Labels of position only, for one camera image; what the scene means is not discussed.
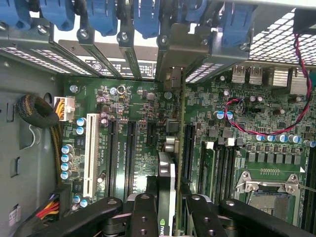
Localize long black expansion slot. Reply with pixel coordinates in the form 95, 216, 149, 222
105, 118, 119, 198
124, 120, 138, 198
184, 124, 196, 182

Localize CPU socket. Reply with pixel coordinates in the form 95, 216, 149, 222
234, 169, 301, 224

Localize short black expansion slot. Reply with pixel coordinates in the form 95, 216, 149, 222
146, 121, 158, 147

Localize white expansion slot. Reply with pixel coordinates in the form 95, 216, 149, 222
83, 113, 100, 198

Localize thin locking lever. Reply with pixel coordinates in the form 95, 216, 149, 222
296, 183, 316, 193

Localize green motherboard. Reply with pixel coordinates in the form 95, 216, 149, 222
60, 74, 316, 237

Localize white power connector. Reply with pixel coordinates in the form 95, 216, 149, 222
53, 96, 76, 122

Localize black open PC case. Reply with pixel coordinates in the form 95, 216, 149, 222
0, 0, 316, 237

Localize silver USB port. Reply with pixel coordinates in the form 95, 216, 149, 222
231, 65, 247, 84
248, 66, 263, 85

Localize silver finned port block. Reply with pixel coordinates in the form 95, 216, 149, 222
271, 67, 290, 87

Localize metal slot blanking plate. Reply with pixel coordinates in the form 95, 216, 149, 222
117, 31, 143, 80
76, 28, 123, 79

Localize blue slot clip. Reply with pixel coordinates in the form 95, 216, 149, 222
39, 0, 76, 32
0, 0, 32, 30
132, 0, 161, 40
85, 0, 119, 37
176, 0, 208, 23
220, 0, 254, 47

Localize black connector coloured wires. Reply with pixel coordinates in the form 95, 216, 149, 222
34, 184, 73, 221

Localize black sleeved cable bundle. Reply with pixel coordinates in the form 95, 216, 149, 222
15, 94, 64, 186

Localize red black twisted wire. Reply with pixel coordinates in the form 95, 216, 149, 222
223, 33, 313, 136

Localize black switch box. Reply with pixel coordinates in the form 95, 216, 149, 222
293, 8, 316, 36

